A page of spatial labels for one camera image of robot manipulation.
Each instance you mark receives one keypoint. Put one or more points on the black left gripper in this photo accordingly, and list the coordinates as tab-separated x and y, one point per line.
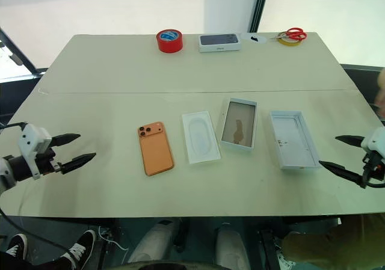
48	163

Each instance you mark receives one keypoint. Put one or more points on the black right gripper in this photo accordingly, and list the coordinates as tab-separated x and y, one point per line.
376	167

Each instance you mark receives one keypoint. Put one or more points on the white phone box lid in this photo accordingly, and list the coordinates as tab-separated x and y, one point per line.
294	143

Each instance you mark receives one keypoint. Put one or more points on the orange smartphone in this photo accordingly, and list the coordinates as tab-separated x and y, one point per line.
156	152

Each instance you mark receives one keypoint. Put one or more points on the white phone box base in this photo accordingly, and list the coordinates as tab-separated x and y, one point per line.
238	125

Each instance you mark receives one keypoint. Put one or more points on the white plastic tray insert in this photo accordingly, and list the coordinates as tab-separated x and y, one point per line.
200	137

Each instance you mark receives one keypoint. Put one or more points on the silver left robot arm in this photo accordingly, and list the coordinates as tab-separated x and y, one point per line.
13	167

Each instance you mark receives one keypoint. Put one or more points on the closed dark-print phone box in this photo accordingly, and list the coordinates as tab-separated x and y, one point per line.
219	41

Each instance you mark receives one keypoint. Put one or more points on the person's bare hand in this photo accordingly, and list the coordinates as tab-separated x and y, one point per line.
382	95

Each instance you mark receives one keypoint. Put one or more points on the yellow-brown bag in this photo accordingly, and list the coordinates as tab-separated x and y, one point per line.
331	243

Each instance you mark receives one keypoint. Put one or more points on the black and white sneaker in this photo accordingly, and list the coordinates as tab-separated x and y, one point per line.
81	246
18	246

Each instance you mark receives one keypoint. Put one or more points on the black table strut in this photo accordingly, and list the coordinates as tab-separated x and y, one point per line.
269	249

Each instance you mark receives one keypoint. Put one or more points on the white rounded robot leg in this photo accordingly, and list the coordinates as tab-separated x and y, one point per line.
153	243
231	249

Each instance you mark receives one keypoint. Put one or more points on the yellow tape roll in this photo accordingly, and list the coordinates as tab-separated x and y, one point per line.
290	42

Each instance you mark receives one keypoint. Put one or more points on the red tape roll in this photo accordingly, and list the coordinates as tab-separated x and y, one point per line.
170	44

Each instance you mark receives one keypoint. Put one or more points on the white round disc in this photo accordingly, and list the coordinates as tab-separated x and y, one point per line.
260	38

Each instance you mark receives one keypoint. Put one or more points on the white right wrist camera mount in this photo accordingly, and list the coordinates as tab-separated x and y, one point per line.
376	142

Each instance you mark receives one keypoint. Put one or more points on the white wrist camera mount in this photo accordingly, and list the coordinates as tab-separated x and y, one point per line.
376	142
31	140

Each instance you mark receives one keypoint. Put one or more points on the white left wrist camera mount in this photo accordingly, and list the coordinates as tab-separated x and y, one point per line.
31	140

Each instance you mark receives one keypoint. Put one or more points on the black diagonal frame bar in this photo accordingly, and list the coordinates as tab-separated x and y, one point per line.
18	52

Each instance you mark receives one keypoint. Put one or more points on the black window frame post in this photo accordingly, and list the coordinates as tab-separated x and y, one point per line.
258	5

